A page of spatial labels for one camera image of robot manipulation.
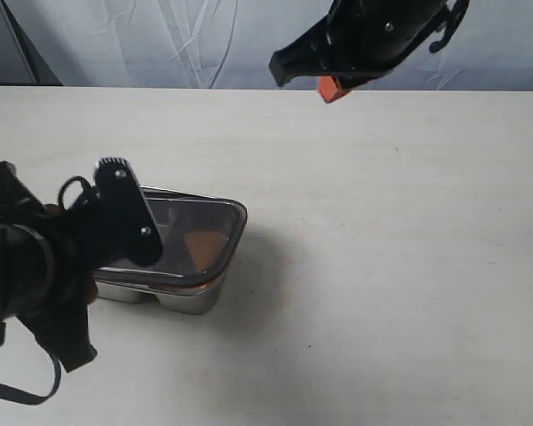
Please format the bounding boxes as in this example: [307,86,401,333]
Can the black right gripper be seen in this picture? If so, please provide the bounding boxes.
[269,1,452,104]

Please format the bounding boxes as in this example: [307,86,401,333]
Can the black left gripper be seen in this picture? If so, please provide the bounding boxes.
[45,157,163,304]

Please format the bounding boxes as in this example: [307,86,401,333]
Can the dark transparent box lid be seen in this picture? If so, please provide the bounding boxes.
[91,185,249,288]

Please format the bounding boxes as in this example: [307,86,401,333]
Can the yellow toy cheese wedge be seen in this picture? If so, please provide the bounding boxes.
[184,231,226,273]

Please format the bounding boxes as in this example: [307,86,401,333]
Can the stainless steel lunch box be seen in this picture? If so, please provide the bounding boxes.
[91,185,249,315]

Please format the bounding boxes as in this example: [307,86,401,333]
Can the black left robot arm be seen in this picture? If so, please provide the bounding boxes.
[0,157,163,372]

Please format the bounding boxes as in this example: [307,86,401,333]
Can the white wrinkled backdrop curtain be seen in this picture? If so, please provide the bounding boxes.
[7,1,533,91]

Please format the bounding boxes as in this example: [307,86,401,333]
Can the dark stand behind table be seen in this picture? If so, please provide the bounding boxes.
[0,1,61,86]

